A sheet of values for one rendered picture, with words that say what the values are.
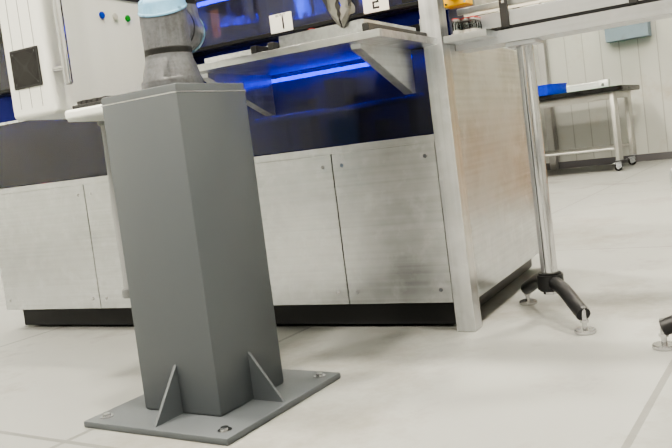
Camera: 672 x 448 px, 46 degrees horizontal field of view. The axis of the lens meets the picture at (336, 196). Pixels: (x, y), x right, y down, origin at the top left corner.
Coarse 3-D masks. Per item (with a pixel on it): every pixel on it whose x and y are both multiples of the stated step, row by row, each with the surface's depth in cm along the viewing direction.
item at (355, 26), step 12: (336, 24) 203; (348, 24) 201; (360, 24) 200; (384, 24) 210; (396, 24) 217; (288, 36) 210; (300, 36) 209; (312, 36) 207; (324, 36) 205; (336, 36) 204
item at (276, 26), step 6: (288, 12) 252; (270, 18) 255; (276, 18) 254; (288, 18) 252; (270, 24) 256; (276, 24) 255; (288, 24) 252; (276, 30) 255; (282, 30) 254; (288, 30) 253
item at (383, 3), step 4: (364, 0) 239; (368, 0) 238; (372, 0) 238; (376, 0) 237; (380, 0) 237; (384, 0) 236; (364, 4) 239; (368, 4) 239; (376, 4) 237; (380, 4) 237; (384, 4) 236; (388, 4) 236; (364, 8) 239; (368, 8) 239; (372, 8) 238; (376, 8) 238; (380, 8) 237; (384, 8) 236; (388, 8) 236; (364, 12) 240; (368, 12) 239; (372, 12) 238
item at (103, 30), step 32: (0, 0) 235; (32, 0) 229; (64, 0) 237; (96, 0) 249; (128, 0) 262; (32, 32) 230; (96, 32) 248; (128, 32) 261; (32, 64) 231; (96, 64) 246; (128, 64) 259; (32, 96) 233; (64, 96) 233; (96, 96) 245
